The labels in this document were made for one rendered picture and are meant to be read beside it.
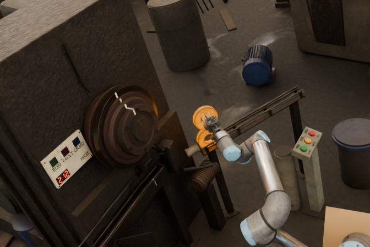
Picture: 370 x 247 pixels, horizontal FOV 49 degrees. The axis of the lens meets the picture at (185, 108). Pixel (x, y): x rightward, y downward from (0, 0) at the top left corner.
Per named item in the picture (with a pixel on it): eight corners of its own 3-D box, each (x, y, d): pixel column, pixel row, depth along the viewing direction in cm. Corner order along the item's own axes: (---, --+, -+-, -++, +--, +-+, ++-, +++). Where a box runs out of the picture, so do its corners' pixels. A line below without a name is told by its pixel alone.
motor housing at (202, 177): (205, 229, 294) (185, 176, 266) (219, 207, 308) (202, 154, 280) (221, 235, 287) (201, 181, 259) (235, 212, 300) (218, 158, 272)
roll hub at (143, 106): (128, 164, 221) (109, 124, 206) (157, 132, 238) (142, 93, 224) (136, 166, 218) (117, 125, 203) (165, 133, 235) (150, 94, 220)
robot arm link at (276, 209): (286, 206, 171) (257, 124, 230) (263, 221, 175) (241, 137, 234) (302, 220, 175) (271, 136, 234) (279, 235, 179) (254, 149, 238)
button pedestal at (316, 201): (300, 216, 281) (288, 149, 248) (311, 191, 296) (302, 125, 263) (323, 222, 271) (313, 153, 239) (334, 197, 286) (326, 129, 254)
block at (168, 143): (166, 172, 271) (154, 145, 259) (172, 164, 276) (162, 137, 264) (178, 175, 265) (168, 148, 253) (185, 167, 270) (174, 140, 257)
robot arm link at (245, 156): (257, 157, 233) (246, 151, 225) (242, 168, 237) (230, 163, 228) (250, 144, 239) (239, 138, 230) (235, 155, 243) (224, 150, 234)
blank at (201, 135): (208, 149, 272) (210, 152, 270) (191, 141, 264) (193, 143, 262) (222, 131, 270) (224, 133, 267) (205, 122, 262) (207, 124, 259)
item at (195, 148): (186, 154, 269) (183, 148, 266) (198, 147, 270) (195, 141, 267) (190, 159, 264) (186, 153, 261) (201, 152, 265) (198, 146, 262)
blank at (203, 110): (189, 113, 246) (190, 115, 243) (211, 100, 247) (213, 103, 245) (197, 132, 254) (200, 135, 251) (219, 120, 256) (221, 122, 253)
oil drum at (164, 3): (158, 71, 530) (135, 7, 483) (183, 48, 566) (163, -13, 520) (195, 73, 495) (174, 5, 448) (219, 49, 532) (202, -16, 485)
